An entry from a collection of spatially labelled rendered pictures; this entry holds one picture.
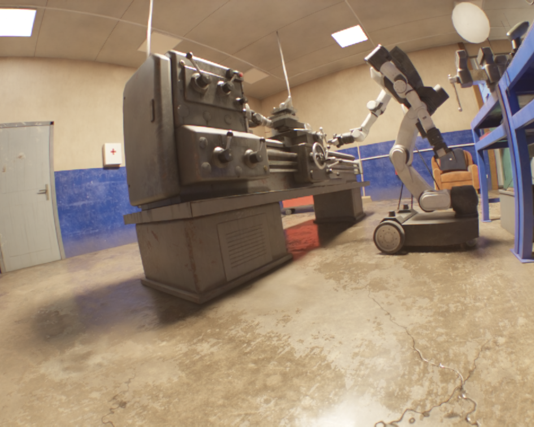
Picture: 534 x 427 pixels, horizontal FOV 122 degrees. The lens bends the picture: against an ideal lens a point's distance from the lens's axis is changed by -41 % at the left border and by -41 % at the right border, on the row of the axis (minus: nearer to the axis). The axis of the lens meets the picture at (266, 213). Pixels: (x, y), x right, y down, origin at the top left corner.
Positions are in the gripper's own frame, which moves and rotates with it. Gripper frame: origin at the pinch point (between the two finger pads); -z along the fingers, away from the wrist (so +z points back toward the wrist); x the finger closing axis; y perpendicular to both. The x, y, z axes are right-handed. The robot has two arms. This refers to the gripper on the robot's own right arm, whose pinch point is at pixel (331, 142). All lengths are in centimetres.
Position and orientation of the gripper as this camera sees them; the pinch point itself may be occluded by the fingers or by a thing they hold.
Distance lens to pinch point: 207.2
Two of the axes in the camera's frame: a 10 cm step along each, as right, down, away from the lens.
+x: 4.4, 7.7, 4.7
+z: 7.9, -0.7, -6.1
